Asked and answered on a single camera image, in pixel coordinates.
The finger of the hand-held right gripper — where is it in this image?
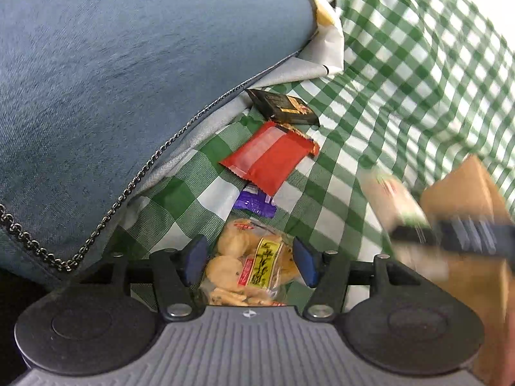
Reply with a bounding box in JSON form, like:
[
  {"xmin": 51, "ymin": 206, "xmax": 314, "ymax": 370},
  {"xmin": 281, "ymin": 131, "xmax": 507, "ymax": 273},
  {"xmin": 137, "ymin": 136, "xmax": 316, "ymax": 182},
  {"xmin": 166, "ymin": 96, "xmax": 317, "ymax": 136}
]
[{"xmin": 392, "ymin": 225, "xmax": 440, "ymax": 247}]

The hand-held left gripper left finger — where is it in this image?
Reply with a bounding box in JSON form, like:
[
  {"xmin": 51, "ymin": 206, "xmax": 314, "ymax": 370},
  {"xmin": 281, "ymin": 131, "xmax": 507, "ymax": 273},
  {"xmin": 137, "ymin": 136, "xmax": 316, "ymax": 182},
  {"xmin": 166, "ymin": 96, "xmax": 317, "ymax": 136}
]
[{"xmin": 76, "ymin": 235, "xmax": 208, "ymax": 322}]

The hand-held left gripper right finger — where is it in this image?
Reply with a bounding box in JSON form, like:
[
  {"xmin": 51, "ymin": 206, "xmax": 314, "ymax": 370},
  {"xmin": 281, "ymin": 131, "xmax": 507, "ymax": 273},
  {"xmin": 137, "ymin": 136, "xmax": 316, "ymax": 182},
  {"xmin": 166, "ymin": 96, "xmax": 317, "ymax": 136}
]
[{"xmin": 293, "ymin": 236, "xmax": 433, "ymax": 322}]

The yellow-label cookie packet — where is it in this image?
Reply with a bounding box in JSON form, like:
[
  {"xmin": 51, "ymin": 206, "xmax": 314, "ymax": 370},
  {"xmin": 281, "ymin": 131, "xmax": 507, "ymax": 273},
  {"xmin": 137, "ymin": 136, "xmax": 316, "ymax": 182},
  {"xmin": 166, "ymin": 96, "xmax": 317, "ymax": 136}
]
[{"xmin": 199, "ymin": 217, "xmax": 300, "ymax": 306}]

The pale green-label cracker packet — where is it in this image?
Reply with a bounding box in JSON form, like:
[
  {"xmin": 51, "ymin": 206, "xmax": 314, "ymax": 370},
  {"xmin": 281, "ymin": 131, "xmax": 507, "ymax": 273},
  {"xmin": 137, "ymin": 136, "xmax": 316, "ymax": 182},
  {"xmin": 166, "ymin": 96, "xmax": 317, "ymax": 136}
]
[{"xmin": 360, "ymin": 167, "xmax": 449, "ymax": 282}]

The brown cardboard box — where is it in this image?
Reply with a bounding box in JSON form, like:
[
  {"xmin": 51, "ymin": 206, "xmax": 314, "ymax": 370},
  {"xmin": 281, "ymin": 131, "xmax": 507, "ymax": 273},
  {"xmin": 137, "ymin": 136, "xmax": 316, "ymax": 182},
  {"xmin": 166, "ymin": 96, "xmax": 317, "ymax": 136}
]
[{"xmin": 420, "ymin": 155, "xmax": 515, "ymax": 382}]

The purple snack bar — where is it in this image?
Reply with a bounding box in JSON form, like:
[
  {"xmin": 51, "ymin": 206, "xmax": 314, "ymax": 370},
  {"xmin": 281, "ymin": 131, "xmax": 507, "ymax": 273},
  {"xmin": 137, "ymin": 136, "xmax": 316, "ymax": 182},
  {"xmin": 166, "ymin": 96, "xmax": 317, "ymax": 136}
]
[{"xmin": 233, "ymin": 183, "xmax": 277, "ymax": 218}]

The red snack packet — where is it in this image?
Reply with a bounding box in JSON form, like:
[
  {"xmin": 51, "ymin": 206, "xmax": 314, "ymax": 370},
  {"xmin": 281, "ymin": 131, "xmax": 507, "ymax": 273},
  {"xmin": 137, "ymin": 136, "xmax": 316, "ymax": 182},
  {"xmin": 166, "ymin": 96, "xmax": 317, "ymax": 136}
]
[{"xmin": 219, "ymin": 121, "xmax": 320, "ymax": 196}]

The green white checked cloth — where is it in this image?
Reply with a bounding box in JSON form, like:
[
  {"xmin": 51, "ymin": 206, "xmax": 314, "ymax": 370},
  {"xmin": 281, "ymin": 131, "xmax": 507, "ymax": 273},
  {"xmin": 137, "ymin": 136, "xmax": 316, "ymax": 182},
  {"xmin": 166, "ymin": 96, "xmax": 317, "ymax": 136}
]
[{"xmin": 117, "ymin": 0, "xmax": 515, "ymax": 302}]

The black snack packet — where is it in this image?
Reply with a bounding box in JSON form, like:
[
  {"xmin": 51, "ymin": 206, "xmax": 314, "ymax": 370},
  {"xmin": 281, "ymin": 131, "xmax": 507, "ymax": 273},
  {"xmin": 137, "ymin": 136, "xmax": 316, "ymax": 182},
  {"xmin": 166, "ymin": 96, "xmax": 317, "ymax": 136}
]
[{"xmin": 246, "ymin": 88, "xmax": 320, "ymax": 126}]

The blue denim zipper bag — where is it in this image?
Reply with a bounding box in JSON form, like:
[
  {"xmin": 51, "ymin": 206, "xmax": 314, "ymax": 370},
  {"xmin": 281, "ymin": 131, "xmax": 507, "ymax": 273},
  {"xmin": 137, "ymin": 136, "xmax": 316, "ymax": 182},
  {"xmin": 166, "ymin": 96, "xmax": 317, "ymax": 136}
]
[{"xmin": 0, "ymin": 0, "xmax": 314, "ymax": 280}]

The white plastic bag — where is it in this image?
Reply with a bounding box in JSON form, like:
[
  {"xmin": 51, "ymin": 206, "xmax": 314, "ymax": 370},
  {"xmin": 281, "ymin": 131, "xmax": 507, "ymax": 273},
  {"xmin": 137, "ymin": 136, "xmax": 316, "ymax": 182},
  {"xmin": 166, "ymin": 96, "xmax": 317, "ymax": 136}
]
[{"xmin": 306, "ymin": 0, "xmax": 347, "ymax": 76}]

